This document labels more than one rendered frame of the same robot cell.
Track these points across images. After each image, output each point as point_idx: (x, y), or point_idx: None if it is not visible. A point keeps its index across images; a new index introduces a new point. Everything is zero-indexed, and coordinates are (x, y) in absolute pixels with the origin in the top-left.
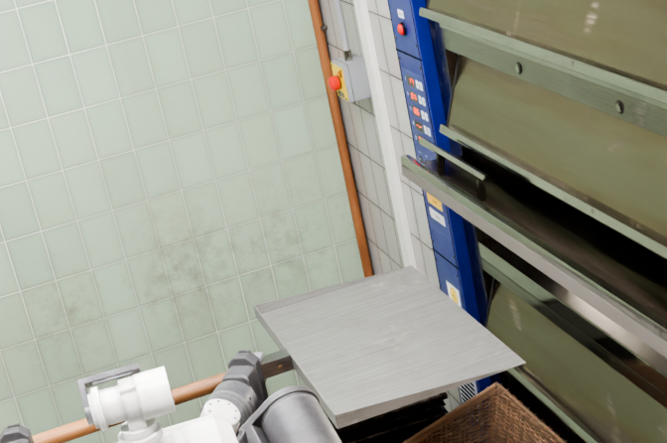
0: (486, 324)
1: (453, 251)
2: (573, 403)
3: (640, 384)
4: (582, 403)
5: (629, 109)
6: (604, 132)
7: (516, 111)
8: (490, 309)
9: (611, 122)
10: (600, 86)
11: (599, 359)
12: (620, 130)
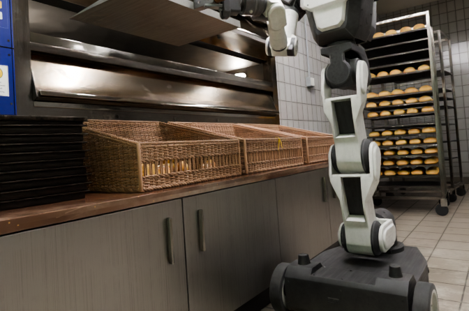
0: (35, 85)
1: (8, 36)
2: (127, 96)
3: (163, 70)
4: (132, 94)
5: None
6: None
7: None
8: (35, 76)
9: None
10: None
11: (130, 74)
12: None
